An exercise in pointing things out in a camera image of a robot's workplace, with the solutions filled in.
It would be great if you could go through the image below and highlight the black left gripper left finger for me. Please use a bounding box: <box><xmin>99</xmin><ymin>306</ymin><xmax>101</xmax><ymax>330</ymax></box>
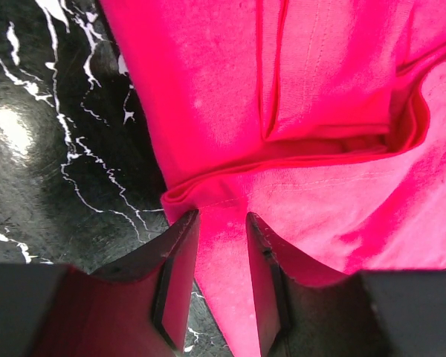
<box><xmin>0</xmin><ymin>210</ymin><xmax>200</xmax><ymax>356</ymax></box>

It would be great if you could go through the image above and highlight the magenta t shirt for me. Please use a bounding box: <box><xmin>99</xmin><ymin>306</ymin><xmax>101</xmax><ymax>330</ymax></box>
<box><xmin>102</xmin><ymin>1</ymin><xmax>446</xmax><ymax>356</ymax></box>

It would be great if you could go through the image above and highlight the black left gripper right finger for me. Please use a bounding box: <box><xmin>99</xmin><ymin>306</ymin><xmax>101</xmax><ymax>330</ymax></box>
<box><xmin>246</xmin><ymin>213</ymin><xmax>446</xmax><ymax>356</ymax></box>

